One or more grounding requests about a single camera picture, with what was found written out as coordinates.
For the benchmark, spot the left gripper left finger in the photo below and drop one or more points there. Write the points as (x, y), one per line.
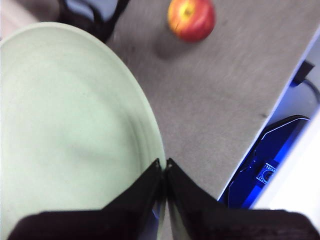
(120, 222)

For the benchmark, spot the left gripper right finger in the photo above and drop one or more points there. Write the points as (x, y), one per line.
(215, 222)

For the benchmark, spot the green plate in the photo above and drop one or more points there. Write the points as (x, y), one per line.
(70, 112)

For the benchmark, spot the red apple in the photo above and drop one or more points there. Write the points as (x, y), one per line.
(192, 17)

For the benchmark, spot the black plate rack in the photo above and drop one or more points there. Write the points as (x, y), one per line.
(100, 27)

